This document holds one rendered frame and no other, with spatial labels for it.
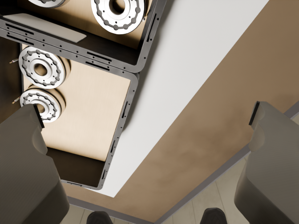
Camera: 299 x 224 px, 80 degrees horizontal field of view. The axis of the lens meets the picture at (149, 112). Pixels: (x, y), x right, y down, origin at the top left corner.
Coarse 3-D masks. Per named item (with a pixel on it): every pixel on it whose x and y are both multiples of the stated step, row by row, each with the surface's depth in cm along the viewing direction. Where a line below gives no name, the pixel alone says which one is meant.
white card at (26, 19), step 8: (8, 16) 31; (16, 16) 32; (24, 16) 34; (32, 16) 35; (24, 24) 31; (32, 24) 32; (40, 24) 33; (48, 24) 35; (56, 24) 36; (48, 32) 32; (56, 32) 33; (64, 32) 34; (72, 32) 36; (72, 40) 32; (80, 40) 34
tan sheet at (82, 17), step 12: (24, 0) 37; (72, 0) 36; (84, 0) 36; (120, 0) 36; (36, 12) 38; (48, 12) 38; (60, 12) 38; (72, 12) 38; (84, 12) 37; (120, 12) 37; (72, 24) 39; (84, 24) 39; (96, 24) 39; (144, 24) 38; (108, 36) 40; (120, 36) 40; (132, 36) 40
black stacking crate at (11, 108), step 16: (0, 48) 37; (16, 48) 41; (0, 64) 38; (16, 64) 43; (0, 80) 39; (16, 80) 45; (0, 96) 41; (16, 96) 47; (0, 112) 43; (64, 160) 58; (80, 160) 60; (96, 160) 62; (64, 176) 54; (80, 176) 55; (96, 176) 57
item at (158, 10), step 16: (160, 0) 27; (160, 16) 29; (16, 32) 31; (32, 32) 32; (64, 48) 32; (80, 48) 32; (144, 48) 31; (112, 64) 33; (128, 64) 33; (144, 64) 33
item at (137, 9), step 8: (96, 0) 34; (104, 0) 33; (136, 0) 34; (96, 8) 34; (104, 8) 34; (136, 8) 34; (144, 8) 34; (96, 16) 35; (104, 16) 35; (128, 16) 35; (136, 16) 35; (104, 24) 36; (112, 24) 36; (120, 24) 36; (128, 24) 36; (136, 24) 35; (112, 32) 36; (120, 32) 36; (128, 32) 36
